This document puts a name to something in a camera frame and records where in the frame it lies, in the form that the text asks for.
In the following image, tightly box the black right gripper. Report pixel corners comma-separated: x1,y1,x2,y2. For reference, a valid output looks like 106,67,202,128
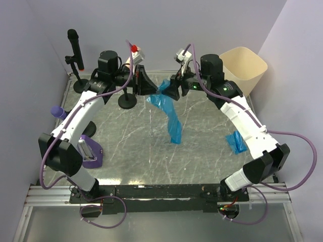
161,63,210,101

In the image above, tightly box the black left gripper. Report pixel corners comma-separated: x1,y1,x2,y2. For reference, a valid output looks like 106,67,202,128
112,65,161,97

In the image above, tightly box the blue plastic trash bag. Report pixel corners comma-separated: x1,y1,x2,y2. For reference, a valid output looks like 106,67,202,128
146,79,182,144

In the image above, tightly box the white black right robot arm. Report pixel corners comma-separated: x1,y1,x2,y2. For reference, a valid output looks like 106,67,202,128
162,50,290,201

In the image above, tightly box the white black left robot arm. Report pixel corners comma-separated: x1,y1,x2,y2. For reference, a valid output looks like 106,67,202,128
38,45,158,203

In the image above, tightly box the cream plastic trash bin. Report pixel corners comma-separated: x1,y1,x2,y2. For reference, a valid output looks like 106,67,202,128
220,46,267,97

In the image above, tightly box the peach pink microphone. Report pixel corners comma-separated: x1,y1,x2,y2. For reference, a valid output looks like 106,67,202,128
124,57,131,67

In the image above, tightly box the purple wedge holder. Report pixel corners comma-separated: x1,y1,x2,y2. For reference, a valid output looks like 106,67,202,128
77,135,103,169

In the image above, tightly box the purple microphone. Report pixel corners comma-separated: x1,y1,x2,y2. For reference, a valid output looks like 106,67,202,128
50,105,67,120

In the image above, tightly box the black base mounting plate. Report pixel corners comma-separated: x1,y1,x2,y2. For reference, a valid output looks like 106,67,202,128
69,184,249,215

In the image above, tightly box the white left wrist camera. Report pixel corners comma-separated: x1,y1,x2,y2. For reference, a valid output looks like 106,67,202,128
131,44,145,65

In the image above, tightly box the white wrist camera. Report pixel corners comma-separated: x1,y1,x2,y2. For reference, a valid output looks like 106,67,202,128
174,49,192,66
131,44,145,65

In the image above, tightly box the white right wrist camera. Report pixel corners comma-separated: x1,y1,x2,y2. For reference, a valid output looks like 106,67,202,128
174,49,192,66

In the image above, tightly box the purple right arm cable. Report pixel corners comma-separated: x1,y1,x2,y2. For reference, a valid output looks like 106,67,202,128
184,43,317,225

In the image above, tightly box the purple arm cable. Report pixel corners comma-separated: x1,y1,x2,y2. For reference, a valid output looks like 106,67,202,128
184,43,317,225
39,39,137,229

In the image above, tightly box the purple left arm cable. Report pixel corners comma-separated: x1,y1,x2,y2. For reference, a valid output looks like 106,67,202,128
39,39,137,229

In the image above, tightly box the aluminium rail frame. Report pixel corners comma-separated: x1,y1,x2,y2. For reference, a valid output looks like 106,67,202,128
24,185,291,207

